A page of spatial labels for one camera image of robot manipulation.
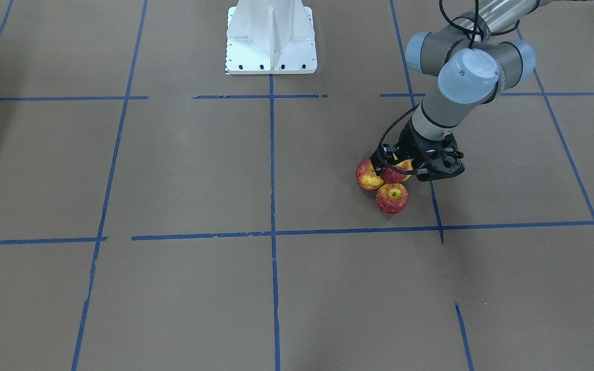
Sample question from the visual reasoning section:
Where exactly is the lone red yellow apple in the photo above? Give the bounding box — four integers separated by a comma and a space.
379, 159, 413, 184

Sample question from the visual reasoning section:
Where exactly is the red yellow apple back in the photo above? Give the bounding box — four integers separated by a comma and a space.
375, 183, 409, 214

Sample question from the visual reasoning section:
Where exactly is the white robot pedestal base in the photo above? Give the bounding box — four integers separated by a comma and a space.
225, 1, 318, 75

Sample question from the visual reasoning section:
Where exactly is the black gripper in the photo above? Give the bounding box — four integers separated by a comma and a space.
370, 121, 452, 173

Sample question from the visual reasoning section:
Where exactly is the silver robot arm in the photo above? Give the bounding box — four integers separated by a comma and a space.
369, 1, 548, 181

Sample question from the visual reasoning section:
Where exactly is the red yellow apple front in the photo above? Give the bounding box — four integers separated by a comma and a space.
355, 158, 385, 191

